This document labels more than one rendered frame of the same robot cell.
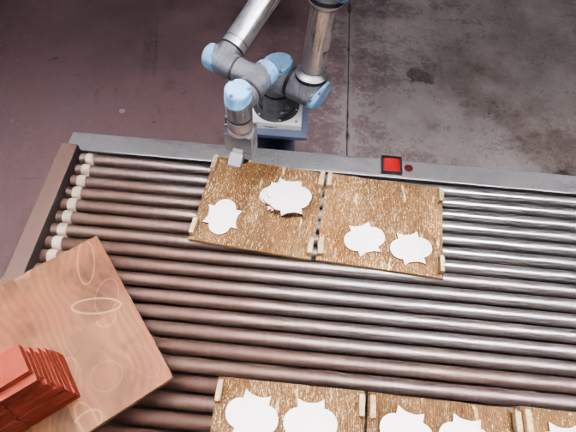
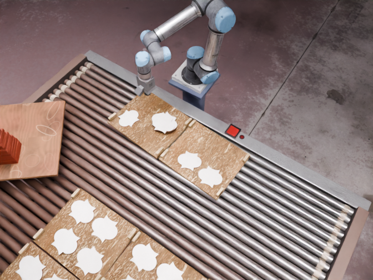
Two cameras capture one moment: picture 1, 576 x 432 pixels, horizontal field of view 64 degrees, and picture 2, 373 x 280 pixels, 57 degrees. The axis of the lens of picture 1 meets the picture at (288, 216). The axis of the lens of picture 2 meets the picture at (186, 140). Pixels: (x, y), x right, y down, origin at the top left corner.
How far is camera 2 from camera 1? 0.83 m
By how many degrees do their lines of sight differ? 16
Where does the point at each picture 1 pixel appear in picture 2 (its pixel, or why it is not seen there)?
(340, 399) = (125, 226)
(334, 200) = (188, 135)
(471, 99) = (362, 124)
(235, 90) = (140, 56)
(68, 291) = (39, 118)
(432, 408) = (165, 254)
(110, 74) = (149, 26)
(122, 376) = (38, 164)
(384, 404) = (144, 239)
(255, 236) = (138, 134)
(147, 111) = not seen: hidden behind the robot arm
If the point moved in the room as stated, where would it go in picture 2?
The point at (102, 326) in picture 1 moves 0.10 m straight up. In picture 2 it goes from (43, 139) to (36, 130)
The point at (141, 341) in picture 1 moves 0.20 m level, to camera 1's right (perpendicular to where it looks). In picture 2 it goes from (54, 154) to (82, 170)
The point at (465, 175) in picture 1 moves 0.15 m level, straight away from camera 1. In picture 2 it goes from (272, 155) to (292, 145)
